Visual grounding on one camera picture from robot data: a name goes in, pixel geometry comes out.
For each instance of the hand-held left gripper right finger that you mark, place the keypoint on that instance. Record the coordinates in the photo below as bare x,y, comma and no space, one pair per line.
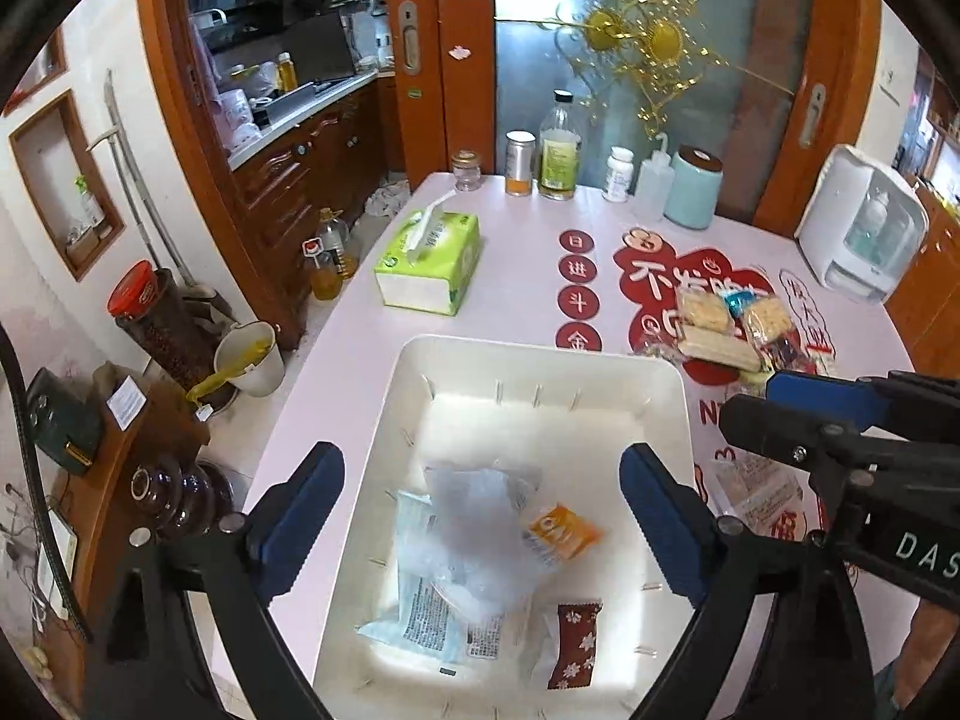
664,521

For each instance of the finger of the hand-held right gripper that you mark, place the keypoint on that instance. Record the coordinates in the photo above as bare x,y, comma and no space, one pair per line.
817,394
765,427

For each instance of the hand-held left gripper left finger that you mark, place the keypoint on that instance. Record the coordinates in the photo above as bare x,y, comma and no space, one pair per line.
300,514

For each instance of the orange edged dark snack packet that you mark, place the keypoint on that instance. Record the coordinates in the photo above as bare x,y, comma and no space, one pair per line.
787,352

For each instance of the clear printed packet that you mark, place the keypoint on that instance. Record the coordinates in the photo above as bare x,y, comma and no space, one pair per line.
750,491

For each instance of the puffed rice cracker packet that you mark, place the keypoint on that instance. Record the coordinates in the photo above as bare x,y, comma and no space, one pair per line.
769,319
705,311

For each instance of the cream wafer packet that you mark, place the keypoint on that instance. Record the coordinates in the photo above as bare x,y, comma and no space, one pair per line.
720,349

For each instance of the small blue candy packet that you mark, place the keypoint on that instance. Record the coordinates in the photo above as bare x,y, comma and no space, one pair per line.
739,305

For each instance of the light blue snack packet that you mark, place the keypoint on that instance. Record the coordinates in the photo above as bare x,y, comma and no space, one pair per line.
416,600

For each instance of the dark red floral snack packet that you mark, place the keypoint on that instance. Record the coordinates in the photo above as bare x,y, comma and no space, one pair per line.
574,649

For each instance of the clear plastic snack packet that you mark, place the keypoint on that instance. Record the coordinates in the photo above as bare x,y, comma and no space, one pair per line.
480,525

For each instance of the white plastic basket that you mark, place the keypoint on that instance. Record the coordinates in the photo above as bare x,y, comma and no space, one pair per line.
480,420

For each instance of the person's right forearm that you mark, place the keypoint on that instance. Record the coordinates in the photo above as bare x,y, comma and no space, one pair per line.
934,637

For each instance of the dark brown glossy vase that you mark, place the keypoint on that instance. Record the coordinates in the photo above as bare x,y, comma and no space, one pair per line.
176,491

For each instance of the white bucket with yellow scoop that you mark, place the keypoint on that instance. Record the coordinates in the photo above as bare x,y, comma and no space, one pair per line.
225,379

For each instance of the white countertop appliance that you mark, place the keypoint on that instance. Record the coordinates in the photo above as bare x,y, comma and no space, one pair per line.
832,225

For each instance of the white label card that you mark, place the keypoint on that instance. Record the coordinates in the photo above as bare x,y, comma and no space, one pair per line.
124,399

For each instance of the red lid plastic jar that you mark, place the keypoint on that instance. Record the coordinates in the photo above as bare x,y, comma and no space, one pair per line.
157,330

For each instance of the mint green canister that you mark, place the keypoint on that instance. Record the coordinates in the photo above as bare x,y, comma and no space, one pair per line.
694,191

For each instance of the cooking oil bottle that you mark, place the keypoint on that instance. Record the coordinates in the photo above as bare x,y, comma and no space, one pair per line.
330,262

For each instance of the dark green device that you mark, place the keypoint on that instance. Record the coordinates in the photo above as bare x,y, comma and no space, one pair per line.
64,420

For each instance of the clear squeeze bottle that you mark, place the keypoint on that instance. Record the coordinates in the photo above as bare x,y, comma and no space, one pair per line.
651,184

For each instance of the green tissue pack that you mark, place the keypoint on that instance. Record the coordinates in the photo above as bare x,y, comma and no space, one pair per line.
431,259

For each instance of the white pill bottle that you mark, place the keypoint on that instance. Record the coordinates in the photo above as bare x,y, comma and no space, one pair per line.
619,176

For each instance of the white floor cloth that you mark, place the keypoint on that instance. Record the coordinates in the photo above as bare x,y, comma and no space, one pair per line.
386,199

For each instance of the glass bottle green label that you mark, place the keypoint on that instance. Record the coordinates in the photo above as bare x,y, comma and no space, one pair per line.
559,157

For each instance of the grey mop pole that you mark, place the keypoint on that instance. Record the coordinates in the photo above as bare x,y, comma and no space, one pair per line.
142,191

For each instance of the metal can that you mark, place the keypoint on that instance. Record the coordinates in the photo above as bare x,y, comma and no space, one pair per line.
520,165

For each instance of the small glass jar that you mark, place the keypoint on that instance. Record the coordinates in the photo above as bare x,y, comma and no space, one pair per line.
466,172

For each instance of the gold door ornament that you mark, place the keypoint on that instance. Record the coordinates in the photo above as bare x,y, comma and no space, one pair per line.
664,41

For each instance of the yellow juice bottle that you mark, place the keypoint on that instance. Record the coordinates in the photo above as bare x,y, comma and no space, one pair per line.
286,73

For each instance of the black kitchen appliance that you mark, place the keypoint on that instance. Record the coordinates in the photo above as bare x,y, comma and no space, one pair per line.
319,49

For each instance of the wooden wall niche frame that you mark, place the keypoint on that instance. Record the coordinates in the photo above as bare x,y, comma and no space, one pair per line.
45,195

